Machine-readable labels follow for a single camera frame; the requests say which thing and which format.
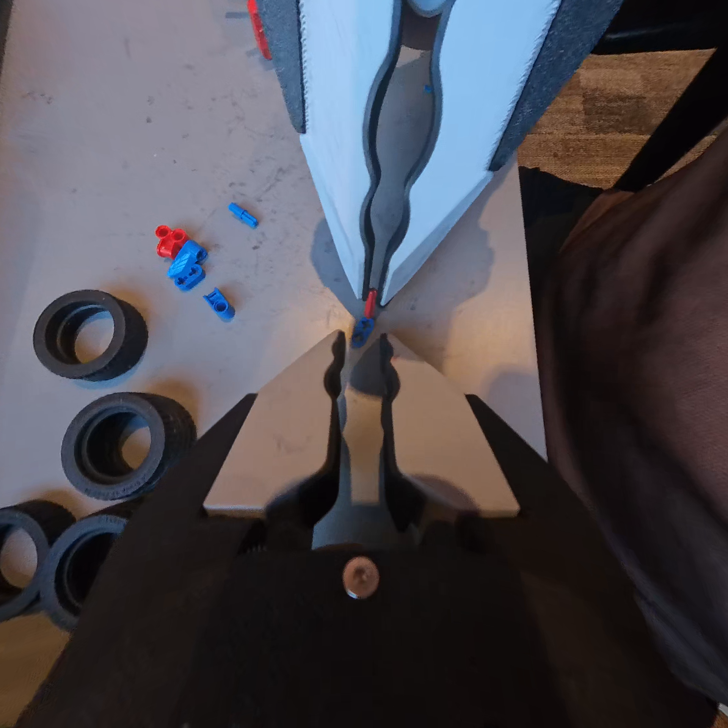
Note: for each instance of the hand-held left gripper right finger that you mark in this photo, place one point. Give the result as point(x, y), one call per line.
point(449, 449)

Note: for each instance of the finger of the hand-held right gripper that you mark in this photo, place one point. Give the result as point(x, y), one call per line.
point(472, 114)
point(335, 114)

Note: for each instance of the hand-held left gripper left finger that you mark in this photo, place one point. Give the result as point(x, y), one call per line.
point(273, 449)

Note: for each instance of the toy brick car model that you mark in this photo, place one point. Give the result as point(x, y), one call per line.
point(259, 28)

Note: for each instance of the blue pin-hole brick connector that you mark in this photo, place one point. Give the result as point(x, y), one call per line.
point(219, 304)

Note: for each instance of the red brick pin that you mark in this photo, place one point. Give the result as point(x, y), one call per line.
point(370, 303)

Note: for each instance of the grey desk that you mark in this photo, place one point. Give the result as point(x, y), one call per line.
point(114, 142)

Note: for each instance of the person's dark trousers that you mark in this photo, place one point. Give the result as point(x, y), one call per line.
point(540, 199)

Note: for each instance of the black rubber toy tire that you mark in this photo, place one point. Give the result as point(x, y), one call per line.
point(77, 460)
point(54, 574)
point(48, 352)
point(45, 520)

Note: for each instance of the blue wedge brick piece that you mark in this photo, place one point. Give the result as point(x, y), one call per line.
point(187, 257)

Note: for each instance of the red triple-hole brick connector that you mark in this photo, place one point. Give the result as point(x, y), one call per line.
point(170, 240)

